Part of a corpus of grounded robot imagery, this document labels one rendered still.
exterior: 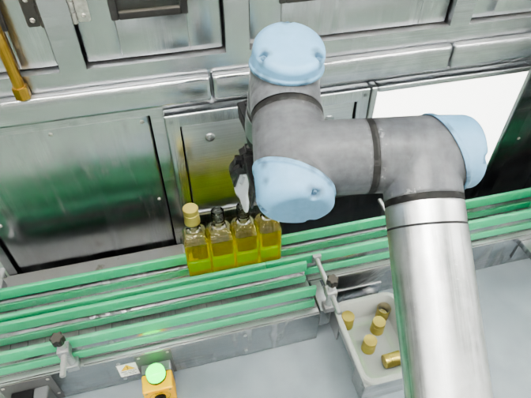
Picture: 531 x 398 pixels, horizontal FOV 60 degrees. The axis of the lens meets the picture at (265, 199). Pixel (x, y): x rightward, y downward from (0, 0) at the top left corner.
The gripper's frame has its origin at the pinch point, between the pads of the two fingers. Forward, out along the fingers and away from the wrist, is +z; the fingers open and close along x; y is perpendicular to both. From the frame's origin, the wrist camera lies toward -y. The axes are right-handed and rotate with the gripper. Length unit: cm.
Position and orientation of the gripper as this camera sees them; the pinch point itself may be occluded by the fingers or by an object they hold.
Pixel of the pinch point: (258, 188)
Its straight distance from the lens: 77.5
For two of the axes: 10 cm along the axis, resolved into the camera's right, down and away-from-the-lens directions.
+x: 9.7, -1.8, 1.8
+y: 2.4, 8.8, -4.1
